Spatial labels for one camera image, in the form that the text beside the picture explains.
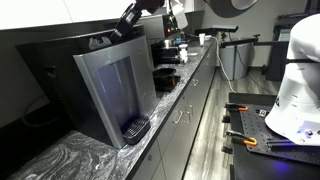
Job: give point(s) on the grey trash bin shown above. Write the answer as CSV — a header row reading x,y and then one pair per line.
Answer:
x,y
235,61

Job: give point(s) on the black camera on stand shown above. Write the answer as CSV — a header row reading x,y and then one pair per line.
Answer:
x,y
225,29

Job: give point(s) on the black white marker tag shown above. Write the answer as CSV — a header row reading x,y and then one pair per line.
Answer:
x,y
263,113

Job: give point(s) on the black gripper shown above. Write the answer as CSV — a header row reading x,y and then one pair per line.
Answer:
x,y
128,18

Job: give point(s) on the black control box with display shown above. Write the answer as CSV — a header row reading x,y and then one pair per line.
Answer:
x,y
166,28

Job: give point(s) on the silver black water dispenser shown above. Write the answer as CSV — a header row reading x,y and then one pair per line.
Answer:
x,y
110,90

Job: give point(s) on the black coffee machine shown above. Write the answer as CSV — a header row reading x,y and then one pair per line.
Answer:
x,y
165,55

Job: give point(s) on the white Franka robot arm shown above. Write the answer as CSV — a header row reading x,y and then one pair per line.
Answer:
x,y
300,83

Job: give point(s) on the small metal cup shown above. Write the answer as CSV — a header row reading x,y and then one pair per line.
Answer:
x,y
166,43

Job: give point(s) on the white plastic bottle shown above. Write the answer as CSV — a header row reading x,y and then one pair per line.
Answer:
x,y
183,53

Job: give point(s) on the black robot cart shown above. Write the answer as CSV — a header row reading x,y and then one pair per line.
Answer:
x,y
260,168

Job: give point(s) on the small white cup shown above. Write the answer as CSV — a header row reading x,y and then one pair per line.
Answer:
x,y
202,39

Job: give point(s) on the black round cup tray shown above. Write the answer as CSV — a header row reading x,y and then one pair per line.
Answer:
x,y
165,79

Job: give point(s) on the black dispenser drip tray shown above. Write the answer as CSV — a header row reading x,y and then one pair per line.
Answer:
x,y
136,129

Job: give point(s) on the grey base cabinets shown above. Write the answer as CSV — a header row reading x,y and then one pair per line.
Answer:
x,y
180,143

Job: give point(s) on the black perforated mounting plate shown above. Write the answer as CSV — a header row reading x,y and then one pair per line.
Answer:
x,y
256,133

